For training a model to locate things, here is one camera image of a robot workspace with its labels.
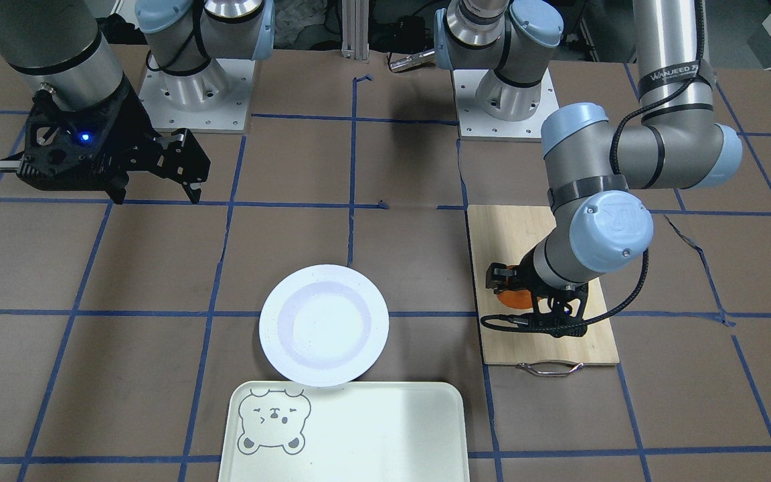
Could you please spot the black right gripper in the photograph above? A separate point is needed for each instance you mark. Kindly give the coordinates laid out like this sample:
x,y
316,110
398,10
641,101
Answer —
x,y
132,115

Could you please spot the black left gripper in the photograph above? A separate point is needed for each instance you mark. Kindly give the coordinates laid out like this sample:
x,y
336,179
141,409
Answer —
x,y
523,276

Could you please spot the orange fruit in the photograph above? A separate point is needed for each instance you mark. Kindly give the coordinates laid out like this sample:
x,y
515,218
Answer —
x,y
516,298

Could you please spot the white round plate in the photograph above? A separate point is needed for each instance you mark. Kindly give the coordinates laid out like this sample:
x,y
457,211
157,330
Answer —
x,y
324,325

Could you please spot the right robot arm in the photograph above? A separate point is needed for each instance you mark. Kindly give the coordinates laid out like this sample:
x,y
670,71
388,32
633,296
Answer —
x,y
59,45

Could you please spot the cream bear tray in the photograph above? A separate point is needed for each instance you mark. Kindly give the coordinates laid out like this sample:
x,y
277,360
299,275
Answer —
x,y
360,431

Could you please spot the bamboo cutting board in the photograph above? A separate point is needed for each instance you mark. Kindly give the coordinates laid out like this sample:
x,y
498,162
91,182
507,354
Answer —
x,y
505,234

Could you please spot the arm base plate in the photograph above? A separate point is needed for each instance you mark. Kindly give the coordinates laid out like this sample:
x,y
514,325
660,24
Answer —
x,y
490,110
215,100

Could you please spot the aluminium frame post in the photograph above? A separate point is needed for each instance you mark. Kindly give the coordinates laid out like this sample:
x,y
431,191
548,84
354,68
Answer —
x,y
354,30

